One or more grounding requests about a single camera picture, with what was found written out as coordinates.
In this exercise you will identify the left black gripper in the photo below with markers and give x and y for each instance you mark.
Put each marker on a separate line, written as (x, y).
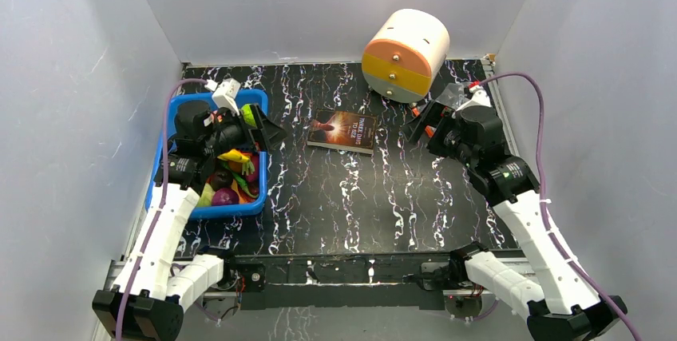
(275, 132)

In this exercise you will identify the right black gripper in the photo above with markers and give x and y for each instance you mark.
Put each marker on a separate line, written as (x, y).
(433, 123)

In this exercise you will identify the clear zip top bag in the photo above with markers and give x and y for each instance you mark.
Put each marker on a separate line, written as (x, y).
(454, 95)

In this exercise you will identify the yellow toy banana bunch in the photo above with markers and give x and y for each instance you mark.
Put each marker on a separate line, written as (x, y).
(244, 163)

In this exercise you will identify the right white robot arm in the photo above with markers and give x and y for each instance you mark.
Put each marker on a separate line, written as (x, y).
(558, 304)

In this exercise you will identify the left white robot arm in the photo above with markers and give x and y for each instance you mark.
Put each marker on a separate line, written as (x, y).
(149, 297)

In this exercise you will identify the green toy lime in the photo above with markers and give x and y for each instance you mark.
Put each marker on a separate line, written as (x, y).
(248, 115)

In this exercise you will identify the blue plastic bin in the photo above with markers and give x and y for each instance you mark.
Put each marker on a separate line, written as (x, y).
(244, 96)

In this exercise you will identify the round three-drawer cabinet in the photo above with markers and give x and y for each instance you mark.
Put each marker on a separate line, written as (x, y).
(403, 58)

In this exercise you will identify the dark paperback book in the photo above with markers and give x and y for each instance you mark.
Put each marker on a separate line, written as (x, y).
(341, 130)

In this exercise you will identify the purple toy onion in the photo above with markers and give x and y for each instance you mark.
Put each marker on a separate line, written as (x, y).
(225, 197)

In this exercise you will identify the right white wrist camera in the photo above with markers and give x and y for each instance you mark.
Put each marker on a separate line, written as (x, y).
(472, 94)

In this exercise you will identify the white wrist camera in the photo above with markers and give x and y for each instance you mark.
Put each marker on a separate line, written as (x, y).
(472, 94)
(224, 94)

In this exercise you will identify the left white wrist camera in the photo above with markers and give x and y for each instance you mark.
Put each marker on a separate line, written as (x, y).
(224, 94)

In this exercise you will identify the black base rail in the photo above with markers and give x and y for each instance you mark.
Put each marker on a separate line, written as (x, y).
(397, 279)

